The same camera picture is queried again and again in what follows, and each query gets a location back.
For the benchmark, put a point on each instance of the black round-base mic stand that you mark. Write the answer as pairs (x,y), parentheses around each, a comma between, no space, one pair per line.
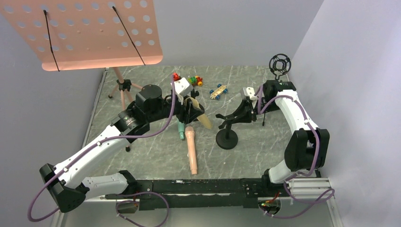
(226,138)
(194,94)

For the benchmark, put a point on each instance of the pink perforated music stand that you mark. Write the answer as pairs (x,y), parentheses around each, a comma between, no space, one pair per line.
(52,56)

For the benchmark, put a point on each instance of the pink microphone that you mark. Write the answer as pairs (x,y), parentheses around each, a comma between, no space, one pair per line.
(190,138)

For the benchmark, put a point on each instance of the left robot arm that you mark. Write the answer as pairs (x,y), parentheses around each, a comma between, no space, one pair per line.
(69,182)

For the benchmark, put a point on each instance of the beige toy chassis blue wheels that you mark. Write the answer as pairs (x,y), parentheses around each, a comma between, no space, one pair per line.
(216,94)

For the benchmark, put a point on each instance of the black base frame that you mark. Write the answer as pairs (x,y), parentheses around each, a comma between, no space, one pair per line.
(202,193)

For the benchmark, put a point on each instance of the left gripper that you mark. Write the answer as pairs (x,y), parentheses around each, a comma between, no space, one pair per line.
(188,109)

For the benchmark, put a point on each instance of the black tripod shock-mount stand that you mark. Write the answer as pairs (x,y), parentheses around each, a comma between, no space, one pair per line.
(279,65)

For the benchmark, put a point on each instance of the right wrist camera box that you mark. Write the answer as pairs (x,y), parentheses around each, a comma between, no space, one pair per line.
(248,92)

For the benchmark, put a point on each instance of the colourful toy brick car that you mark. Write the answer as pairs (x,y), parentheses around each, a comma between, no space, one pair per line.
(195,81)

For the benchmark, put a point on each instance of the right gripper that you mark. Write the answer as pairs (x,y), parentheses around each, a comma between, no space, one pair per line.
(247,109)

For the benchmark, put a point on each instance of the beige microphone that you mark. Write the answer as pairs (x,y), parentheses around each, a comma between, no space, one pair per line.
(202,118)

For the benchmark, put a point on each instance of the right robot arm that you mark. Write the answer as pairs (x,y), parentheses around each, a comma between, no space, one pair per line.
(307,148)

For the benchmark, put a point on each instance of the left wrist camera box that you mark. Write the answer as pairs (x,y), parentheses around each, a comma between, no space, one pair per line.
(182,86)

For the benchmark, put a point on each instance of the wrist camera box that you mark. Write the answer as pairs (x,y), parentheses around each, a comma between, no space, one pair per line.
(248,92)
(182,86)

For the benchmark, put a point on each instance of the green microphone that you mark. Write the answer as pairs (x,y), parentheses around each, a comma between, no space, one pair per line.
(181,130)

